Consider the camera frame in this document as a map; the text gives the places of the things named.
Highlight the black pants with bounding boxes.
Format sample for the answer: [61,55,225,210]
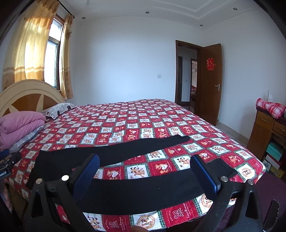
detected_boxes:
[25,134,238,216]

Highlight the folded pink blanket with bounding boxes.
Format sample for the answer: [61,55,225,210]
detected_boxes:
[1,111,46,151]

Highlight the red checkered cartoon bedspread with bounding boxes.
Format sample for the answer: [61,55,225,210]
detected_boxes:
[6,99,266,231]

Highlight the red double happiness sticker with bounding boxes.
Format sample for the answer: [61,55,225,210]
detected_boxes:
[206,57,216,71]

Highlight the brown wooden door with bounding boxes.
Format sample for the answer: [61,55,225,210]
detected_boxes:
[194,44,223,125]

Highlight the brown wooden cabinet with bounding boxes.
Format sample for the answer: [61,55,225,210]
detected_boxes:
[247,107,285,161]

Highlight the window with frame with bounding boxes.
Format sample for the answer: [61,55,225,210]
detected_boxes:
[44,14,65,90]

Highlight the teal box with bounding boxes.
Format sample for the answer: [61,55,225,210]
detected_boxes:
[266,142,283,161]

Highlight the dark brown door frame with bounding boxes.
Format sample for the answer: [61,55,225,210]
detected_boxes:
[175,40,203,108]

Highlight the grey patterned pillow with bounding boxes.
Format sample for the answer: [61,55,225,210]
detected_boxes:
[42,102,76,119]

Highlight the beige and brown headboard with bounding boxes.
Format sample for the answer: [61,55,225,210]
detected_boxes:
[1,79,65,116]

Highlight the red plaid bundle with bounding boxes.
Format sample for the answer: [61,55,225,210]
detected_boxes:
[255,98,285,119]

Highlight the black curtain rod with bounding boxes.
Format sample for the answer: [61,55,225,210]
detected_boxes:
[58,0,75,19]

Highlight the left yellow curtain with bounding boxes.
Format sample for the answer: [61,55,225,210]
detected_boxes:
[2,0,60,90]

